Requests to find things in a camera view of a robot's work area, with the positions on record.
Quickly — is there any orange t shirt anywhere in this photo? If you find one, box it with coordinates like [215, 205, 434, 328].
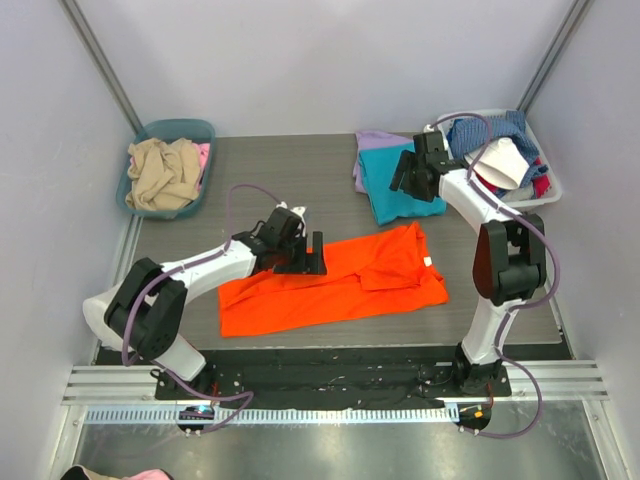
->
[218, 222, 449, 338]

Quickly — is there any beige crumpled shirt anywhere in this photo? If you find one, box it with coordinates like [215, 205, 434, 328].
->
[125, 138, 200, 212]

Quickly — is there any pink cloth at bottom edge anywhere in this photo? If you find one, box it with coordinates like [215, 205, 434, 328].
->
[59, 464, 174, 480]

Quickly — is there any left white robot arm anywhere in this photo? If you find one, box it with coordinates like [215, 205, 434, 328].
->
[83, 204, 327, 399]

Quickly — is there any folded lavender t shirt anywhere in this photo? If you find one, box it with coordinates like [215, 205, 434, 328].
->
[352, 130, 411, 194]

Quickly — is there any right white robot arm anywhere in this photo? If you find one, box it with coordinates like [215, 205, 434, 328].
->
[390, 131, 546, 395]

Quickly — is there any red garment in basket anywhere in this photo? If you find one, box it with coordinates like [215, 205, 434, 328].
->
[476, 158, 551, 202]

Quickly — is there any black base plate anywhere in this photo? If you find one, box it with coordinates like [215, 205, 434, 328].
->
[97, 344, 512, 409]

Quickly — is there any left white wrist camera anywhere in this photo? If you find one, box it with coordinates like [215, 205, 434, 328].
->
[277, 202, 307, 236]

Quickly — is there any pink garment in basket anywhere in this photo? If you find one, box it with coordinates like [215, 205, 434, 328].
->
[194, 143, 211, 191]

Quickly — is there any blue checkered garment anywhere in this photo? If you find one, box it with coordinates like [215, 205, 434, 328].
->
[447, 110, 539, 164]

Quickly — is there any white mesh bag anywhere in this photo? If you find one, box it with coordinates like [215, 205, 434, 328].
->
[82, 287, 123, 352]

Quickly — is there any white slotted cable duct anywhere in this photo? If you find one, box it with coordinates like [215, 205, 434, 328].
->
[84, 404, 459, 426]

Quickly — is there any white plastic basket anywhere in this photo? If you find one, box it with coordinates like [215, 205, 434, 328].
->
[437, 109, 562, 210]

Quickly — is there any folded teal t shirt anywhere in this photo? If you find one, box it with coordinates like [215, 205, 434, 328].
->
[358, 144, 447, 226]

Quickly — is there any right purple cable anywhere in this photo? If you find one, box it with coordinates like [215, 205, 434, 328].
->
[429, 112, 562, 440]

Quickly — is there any white garment in basket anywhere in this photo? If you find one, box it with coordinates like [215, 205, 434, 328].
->
[473, 137, 529, 190]

